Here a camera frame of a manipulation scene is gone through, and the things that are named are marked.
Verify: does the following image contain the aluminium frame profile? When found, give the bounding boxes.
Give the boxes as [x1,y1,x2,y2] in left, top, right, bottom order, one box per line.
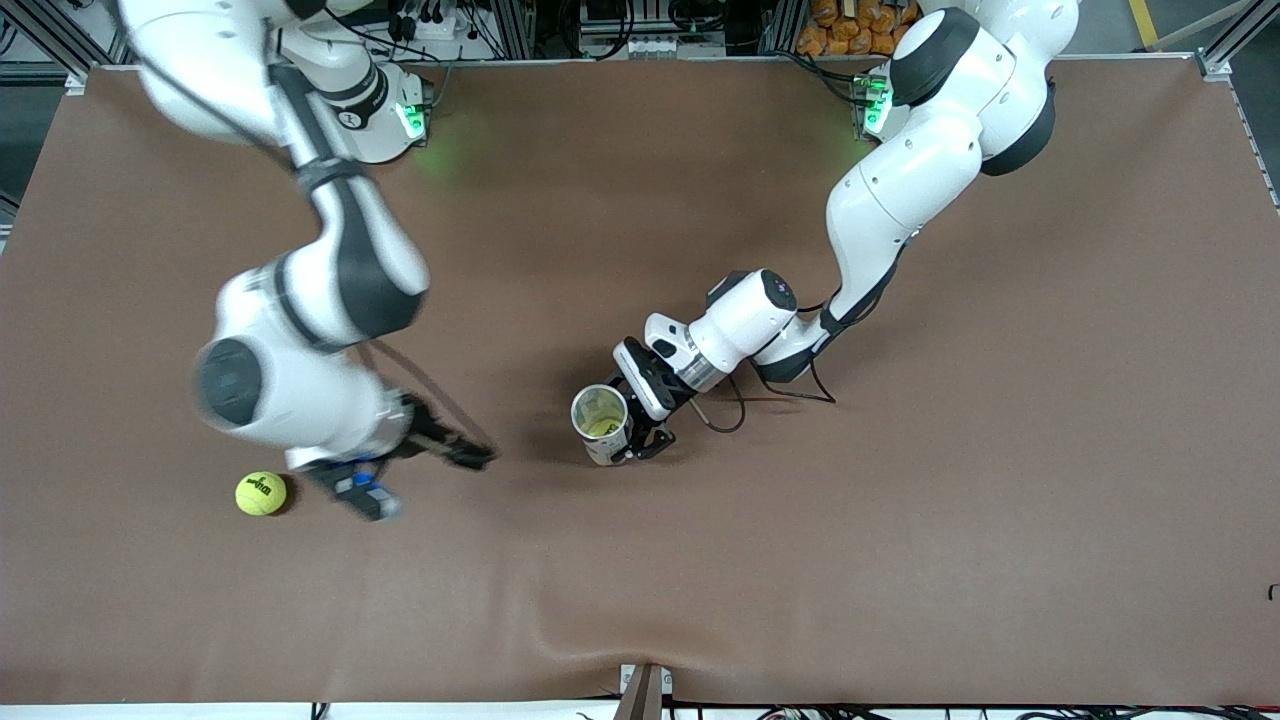
[1195,0,1280,86]
[15,0,116,96]

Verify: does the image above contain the white power strip black plugs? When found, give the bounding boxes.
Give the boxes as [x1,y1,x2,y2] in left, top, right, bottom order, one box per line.
[385,0,471,43]

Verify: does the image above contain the bag of orange items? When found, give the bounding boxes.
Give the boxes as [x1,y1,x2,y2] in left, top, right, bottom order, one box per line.
[797,0,916,58]

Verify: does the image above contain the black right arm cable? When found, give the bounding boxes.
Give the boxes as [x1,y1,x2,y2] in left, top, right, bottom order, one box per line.
[355,340,471,441]

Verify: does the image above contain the blue white tennis ball can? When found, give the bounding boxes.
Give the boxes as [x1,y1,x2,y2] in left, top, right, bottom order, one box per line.
[571,384,638,468]

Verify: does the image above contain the brown table mat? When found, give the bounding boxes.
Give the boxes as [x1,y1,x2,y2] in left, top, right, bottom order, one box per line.
[0,60,1280,706]

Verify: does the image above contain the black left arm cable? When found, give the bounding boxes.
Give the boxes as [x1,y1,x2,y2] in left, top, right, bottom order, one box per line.
[698,300,839,434]

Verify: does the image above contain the metal bracket with brown post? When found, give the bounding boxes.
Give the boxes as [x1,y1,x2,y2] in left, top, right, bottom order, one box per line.
[619,663,674,720]

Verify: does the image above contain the aluminium frame post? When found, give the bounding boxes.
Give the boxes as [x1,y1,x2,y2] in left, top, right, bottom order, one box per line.
[497,0,536,59]
[762,0,801,56]

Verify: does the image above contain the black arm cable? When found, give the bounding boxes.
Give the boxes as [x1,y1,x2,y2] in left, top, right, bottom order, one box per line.
[698,300,839,434]
[355,340,471,441]

